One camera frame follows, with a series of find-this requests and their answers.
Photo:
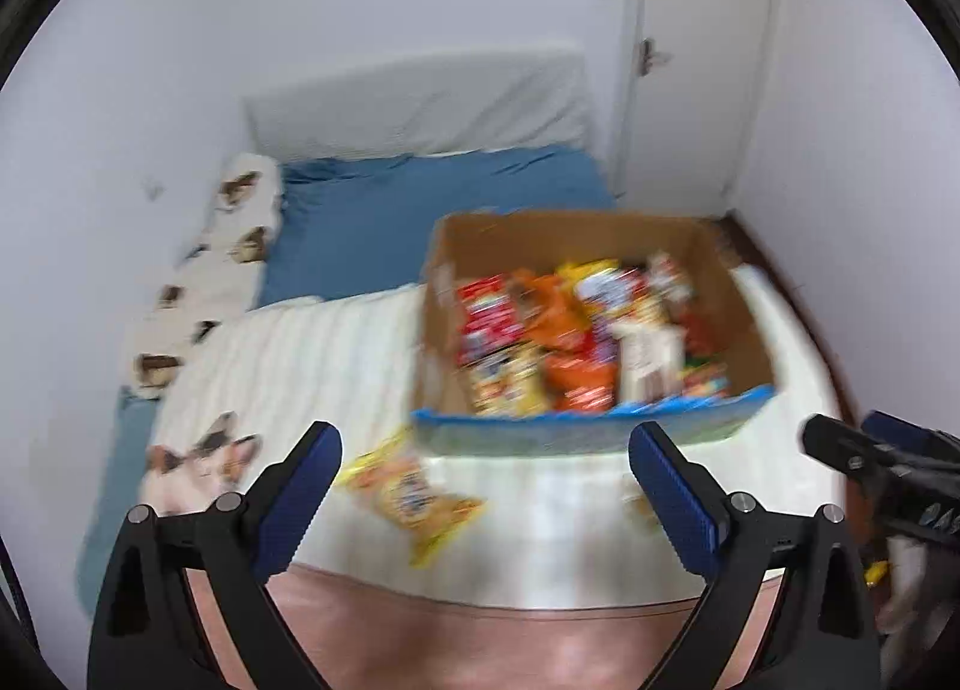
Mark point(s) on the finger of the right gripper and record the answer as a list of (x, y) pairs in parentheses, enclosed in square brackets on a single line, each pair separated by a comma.
[(906, 436), (850, 452)]

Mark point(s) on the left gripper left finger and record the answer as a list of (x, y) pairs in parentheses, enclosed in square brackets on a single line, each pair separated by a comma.
[(147, 630)]

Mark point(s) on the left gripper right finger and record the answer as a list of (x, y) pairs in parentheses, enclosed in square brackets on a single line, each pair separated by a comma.
[(821, 631)]

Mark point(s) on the white chocolate biscuit box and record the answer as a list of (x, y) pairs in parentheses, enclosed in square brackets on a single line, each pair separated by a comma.
[(652, 358)]

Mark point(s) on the white brown snack bag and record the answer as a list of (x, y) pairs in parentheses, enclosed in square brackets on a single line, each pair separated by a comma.
[(668, 280)]

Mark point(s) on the striped white blanket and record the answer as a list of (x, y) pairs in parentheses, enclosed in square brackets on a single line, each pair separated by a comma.
[(556, 533)]

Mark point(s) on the yellow snack bag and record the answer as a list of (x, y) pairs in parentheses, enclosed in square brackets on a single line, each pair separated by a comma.
[(392, 481)]

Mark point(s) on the orange snack bag lower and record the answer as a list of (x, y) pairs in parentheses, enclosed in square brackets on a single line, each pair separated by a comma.
[(579, 384)]

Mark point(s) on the orange snack bag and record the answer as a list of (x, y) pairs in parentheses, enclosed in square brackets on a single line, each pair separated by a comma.
[(579, 384), (552, 318)]

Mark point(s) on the yellow cheese noodle packet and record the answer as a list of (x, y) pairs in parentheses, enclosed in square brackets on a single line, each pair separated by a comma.
[(603, 287)]

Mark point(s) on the orange snack bag upper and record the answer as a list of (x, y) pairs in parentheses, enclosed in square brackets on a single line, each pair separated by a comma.
[(552, 318)]

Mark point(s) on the brown cardboard box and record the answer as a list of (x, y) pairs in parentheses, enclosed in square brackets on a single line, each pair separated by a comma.
[(719, 395)]

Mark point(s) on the yellow chip bag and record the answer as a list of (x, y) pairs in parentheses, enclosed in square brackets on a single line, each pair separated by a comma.
[(508, 383)]

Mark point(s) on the bear print pillow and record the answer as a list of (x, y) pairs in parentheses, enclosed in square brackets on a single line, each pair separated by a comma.
[(219, 279)]

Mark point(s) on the red crown snack packet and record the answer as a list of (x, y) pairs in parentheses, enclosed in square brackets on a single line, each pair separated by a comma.
[(491, 321)]

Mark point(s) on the blue bed sheet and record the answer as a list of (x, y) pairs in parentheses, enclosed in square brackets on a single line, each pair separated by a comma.
[(350, 227)]

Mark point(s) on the white door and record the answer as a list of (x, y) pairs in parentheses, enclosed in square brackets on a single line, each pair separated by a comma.
[(685, 128)]

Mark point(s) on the grey padded headboard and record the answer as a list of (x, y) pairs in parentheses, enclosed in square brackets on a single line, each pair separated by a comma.
[(448, 102)]

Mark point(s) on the metal door handle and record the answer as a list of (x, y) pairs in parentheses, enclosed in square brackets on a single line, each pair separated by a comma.
[(650, 57)]

